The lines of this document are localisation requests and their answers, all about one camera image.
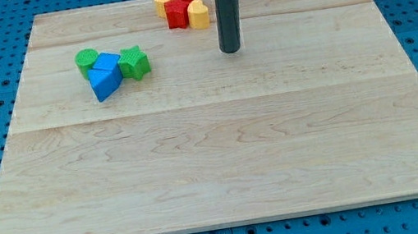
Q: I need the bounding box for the green cylinder block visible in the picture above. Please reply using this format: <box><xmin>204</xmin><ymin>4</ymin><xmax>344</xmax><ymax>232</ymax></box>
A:
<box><xmin>74</xmin><ymin>48</ymin><xmax>99</xmax><ymax>80</ymax></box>

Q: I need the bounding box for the blue triangle block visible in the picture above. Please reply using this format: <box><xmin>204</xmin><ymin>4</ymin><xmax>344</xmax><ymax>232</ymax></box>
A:
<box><xmin>88</xmin><ymin>65</ymin><xmax>123</xmax><ymax>103</ymax></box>

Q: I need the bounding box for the light wooden board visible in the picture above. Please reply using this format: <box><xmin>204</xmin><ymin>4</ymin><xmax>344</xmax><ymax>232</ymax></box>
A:
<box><xmin>0</xmin><ymin>0</ymin><xmax>418</xmax><ymax>234</ymax></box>

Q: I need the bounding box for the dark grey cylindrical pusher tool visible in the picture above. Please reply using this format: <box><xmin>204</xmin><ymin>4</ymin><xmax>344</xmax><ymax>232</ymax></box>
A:
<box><xmin>214</xmin><ymin>0</ymin><xmax>241</xmax><ymax>53</ymax></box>

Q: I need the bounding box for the blue cube block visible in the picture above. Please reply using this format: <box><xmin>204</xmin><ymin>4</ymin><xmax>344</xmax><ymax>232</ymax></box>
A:
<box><xmin>93</xmin><ymin>53</ymin><xmax>120</xmax><ymax>71</ymax></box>

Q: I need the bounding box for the green star block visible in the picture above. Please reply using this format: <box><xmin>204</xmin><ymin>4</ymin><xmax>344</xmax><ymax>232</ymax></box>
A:
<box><xmin>117</xmin><ymin>45</ymin><xmax>151</xmax><ymax>81</ymax></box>

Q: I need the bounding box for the red star block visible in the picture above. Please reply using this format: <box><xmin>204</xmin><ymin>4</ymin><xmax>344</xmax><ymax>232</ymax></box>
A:
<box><xmin>164</xmin><ymin>0</ymin><xmax>189</xmax><ymax>29</ymax></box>

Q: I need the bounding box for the yellow heart block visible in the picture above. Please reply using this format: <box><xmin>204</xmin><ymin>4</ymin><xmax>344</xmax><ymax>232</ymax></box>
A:
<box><xmin>187</xmin><ymin>0</ymin><xmax>210</xmax><ymax>30</ymax></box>

